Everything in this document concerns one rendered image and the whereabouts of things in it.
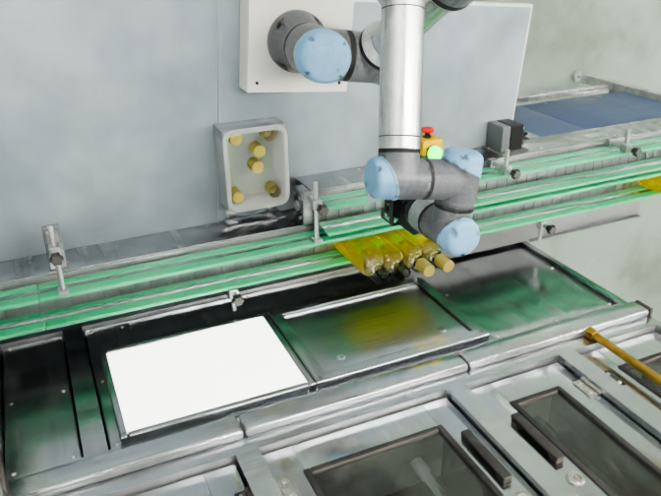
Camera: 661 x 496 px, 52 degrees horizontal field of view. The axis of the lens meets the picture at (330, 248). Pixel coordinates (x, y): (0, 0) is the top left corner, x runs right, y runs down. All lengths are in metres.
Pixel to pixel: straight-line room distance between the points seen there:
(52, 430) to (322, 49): 1.01
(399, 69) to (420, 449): 0.76
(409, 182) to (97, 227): 0.94
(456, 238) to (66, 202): 1.01
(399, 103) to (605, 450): 0.83
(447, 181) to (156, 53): 0.85
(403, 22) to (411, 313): 0.86
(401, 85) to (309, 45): 0.40
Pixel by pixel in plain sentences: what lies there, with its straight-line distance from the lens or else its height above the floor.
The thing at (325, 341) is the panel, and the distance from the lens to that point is 1.71.
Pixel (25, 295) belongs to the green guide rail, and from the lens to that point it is 1.74.
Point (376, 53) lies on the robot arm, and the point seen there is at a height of 1.09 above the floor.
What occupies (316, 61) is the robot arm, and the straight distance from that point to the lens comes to 1.57.
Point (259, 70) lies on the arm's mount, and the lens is 1.78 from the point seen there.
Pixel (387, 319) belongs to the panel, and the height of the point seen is 1.14.
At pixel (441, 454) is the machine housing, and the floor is 1.58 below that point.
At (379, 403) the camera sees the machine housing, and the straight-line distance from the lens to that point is 1.56.
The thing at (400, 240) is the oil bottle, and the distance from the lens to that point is 1.86.
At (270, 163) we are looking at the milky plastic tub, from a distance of 1.90.
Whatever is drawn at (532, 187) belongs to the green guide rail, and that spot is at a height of 0.92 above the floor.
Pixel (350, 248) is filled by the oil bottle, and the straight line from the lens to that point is 1.83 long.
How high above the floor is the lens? 2.48
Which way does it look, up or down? 55 degrees down
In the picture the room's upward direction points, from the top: 134 degrees clockwise
